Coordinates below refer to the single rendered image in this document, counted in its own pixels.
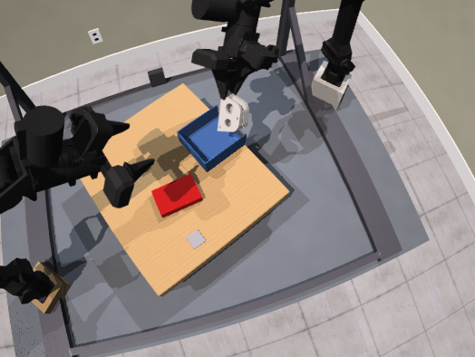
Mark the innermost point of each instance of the black metal overhead frame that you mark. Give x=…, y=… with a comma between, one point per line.
x=288, y=19

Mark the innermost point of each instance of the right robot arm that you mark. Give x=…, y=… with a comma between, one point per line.
x=35, y=148

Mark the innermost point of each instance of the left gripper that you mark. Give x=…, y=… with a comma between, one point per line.
x=235, y=70

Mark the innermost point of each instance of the red block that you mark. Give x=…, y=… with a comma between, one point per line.
x=176, y=195

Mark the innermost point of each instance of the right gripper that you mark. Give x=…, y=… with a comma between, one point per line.
x=118, y=183

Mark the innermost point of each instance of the blue open-top tray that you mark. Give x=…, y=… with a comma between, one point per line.
x=206, y=144

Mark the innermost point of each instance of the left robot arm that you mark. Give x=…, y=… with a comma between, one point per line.
x=337, y=49

